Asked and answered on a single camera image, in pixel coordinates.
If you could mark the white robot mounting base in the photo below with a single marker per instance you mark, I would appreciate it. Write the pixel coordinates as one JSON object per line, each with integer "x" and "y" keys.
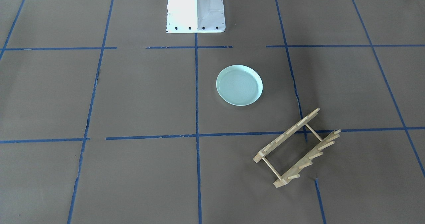
{"x": 195, "y": 16}

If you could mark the light green round plate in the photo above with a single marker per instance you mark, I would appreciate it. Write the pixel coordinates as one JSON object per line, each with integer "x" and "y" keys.
{"x": 239, "y": 85}

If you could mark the wooden dish rack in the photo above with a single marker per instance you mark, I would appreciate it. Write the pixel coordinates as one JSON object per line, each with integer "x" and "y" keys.
{"x": 296, "y": 156}

